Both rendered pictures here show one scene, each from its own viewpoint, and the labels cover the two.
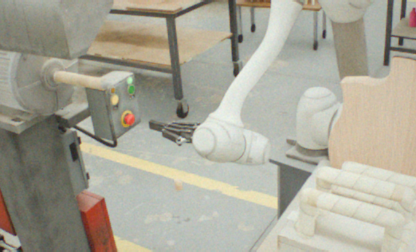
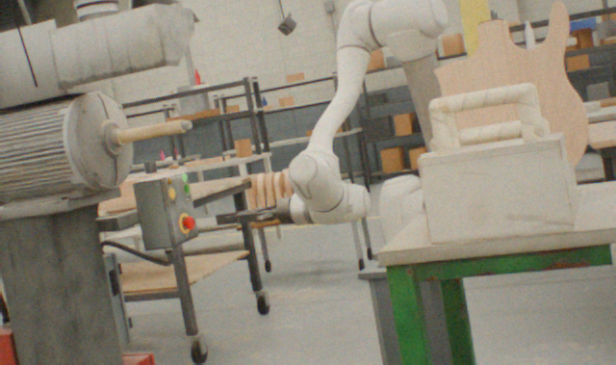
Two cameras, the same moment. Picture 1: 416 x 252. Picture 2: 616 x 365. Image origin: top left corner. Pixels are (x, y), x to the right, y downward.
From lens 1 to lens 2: 0.98 m
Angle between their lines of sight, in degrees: 28
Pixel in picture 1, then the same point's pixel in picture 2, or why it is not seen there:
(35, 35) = (119, 52)
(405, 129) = not seen: hidden behind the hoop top
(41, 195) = (81, 323)
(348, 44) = (426, 85)
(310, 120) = (398, 207)
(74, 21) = (166, 28)
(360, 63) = not seen: hidden behind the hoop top
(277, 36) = (351, 85)
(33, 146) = (74, 250)
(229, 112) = (321, 144)
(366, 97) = (463, 74)
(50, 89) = (111, 153)
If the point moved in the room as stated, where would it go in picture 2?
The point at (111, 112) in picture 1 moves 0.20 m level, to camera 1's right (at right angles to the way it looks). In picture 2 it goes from (169, 208) to (239, 195)
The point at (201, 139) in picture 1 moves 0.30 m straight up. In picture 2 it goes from (299, 167) to (278, 45)
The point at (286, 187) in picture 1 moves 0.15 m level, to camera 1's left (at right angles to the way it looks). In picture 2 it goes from (387, 308) to (343, 319)
